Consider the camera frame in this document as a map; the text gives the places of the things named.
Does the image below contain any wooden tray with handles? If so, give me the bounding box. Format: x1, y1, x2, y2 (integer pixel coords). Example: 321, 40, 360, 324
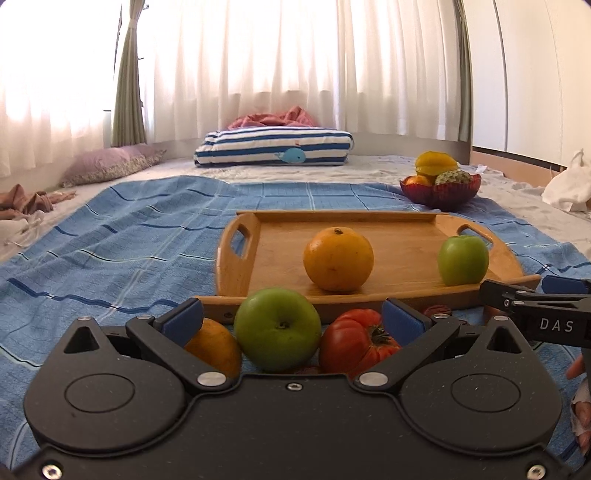
194, 210, 541, 324

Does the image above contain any blue checked blanket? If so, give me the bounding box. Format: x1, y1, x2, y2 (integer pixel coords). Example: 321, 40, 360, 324
0, 175, 591, 472

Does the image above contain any red ribbed tomato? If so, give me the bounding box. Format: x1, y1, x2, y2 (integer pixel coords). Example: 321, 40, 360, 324
320, 308, 402, 374

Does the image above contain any yellow star fruit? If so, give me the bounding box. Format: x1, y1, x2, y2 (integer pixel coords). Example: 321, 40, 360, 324
414, 151, 461, 178

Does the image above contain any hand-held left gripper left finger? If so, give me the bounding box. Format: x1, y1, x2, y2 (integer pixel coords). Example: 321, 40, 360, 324
62, 298, 241, 395

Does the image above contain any white sheer curtain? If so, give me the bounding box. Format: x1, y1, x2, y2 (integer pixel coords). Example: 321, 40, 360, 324
0, 0, 123, 178
139, 0, 467, 141

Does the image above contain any blue white striped whale pillow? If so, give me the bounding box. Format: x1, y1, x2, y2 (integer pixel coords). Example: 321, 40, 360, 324
193, 128, 355, 167

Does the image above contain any olive green curtain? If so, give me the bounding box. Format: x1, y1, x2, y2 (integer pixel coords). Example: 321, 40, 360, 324
455, 0, 476, 144
112, 0, 148, 148

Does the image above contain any green custard apple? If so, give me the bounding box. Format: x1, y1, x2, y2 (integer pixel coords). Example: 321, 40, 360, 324
434, 170, 472, 186

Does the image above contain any grey bed frame panel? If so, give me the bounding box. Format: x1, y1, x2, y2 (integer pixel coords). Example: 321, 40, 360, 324
353, 131, 472, 162

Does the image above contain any red ribbed glass bowl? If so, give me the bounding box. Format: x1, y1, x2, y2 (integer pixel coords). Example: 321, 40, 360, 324
399, 173, 482, 210

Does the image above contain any white crumpled cloth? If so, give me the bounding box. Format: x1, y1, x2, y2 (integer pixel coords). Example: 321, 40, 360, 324
0, 210, 49, 252

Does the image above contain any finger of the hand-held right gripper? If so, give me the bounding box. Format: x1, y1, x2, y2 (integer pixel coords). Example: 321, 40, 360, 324
479, 279, 544, 320
542, 275, 591, 296

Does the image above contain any person's right hand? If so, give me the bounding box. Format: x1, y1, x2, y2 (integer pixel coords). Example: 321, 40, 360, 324
566, 353, 591, 457

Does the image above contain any white wardrobe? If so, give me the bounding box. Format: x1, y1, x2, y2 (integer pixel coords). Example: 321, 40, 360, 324
471, 0, 591, 160

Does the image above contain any white plastic bag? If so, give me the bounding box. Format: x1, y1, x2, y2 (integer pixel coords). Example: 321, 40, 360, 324
542, 148, 591, 213

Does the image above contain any wooden bed frame board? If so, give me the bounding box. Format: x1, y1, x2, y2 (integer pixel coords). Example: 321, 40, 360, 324
471, 147, 591, 185

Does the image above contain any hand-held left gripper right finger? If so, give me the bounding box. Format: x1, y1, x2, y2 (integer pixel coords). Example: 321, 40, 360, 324
353, 298, 532, 395

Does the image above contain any purple patterned pillow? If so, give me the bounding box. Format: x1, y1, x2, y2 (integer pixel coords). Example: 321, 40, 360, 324
60, 144, 167, 188

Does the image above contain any brown crumpled cloth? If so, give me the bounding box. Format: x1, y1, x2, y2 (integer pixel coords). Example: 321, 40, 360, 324
0, 184, 77, 221

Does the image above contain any pink crumpled blanket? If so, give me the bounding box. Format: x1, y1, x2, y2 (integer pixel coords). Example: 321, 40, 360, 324
228, 106, 320, 131

